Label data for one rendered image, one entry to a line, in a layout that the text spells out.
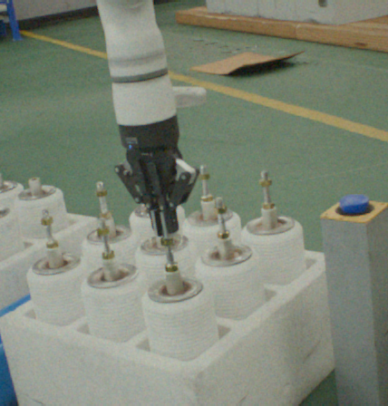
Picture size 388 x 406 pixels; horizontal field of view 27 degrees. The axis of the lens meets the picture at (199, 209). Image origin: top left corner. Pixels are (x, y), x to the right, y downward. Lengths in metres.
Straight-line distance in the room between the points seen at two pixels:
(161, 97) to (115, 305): 0.32
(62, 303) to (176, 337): 0.23
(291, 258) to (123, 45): 0.45
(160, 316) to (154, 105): 0.28
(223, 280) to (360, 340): 0.21
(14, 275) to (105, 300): 0.40
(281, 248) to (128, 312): 0.25
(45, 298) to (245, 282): 0.30
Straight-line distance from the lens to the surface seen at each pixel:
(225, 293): 1.15
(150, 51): 0.97
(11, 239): 1.53
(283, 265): 1.24
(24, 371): 1.30
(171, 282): 1.08
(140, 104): 0.97
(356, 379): 1.20
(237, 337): 1.10
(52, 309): 1.23
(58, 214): 1.60
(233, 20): 5.26
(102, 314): 1.15
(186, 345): 1.08
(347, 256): 1.11
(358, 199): 1.11
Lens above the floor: 0.72
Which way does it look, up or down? 20 degrees down
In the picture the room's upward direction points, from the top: 9 degrees counter-clockwise
